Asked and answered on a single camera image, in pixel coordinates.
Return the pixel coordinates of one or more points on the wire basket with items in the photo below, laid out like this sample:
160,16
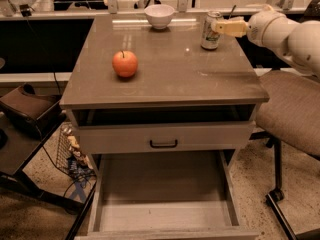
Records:
69,158

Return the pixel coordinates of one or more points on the brown box on table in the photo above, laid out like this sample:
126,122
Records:
31,113

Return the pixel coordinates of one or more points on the red apple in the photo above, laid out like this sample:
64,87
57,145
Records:
125,63

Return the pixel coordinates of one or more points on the dark side table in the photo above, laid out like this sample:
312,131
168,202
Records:
15,154

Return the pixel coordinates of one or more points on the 7up soda can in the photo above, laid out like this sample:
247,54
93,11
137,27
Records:
210,38

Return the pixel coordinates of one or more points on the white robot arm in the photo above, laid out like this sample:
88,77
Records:
297,44

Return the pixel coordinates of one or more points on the closed top drawer black handle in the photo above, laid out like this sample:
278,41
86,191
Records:
163,137

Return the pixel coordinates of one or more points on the white bowl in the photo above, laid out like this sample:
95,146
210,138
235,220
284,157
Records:
159,15

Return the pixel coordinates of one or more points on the grey drawer cabinet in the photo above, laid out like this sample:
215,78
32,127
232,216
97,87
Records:
176,81

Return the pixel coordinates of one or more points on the open middle drawer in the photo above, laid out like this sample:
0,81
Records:
165,196

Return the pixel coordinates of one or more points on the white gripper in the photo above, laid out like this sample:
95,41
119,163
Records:
261,27

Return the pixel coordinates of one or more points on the brown fabric office chair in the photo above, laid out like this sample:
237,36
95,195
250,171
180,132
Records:
292,115

